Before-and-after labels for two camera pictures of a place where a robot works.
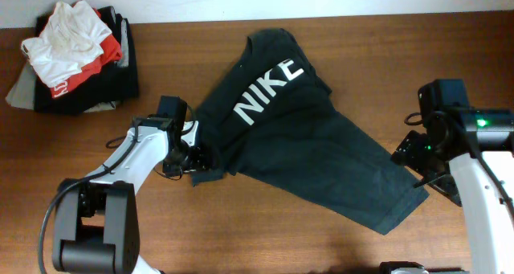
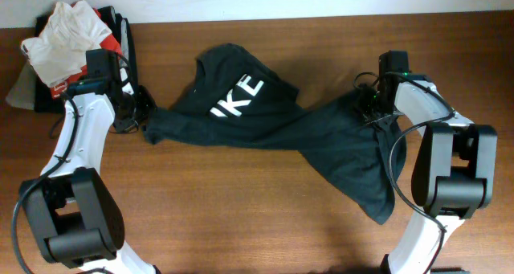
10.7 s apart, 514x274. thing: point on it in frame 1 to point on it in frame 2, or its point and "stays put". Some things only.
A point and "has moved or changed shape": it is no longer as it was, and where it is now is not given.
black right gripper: x=408 y=152 to x=363 y=103
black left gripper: x=202 y=161 to x=149 y=106
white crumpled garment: x=68 y=41 stays put
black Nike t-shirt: x=271 y=120 has moved or changed shape
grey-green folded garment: x=22 y=93 stays put
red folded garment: x=112 y=53 stays put
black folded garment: x=114 y=83 stays put
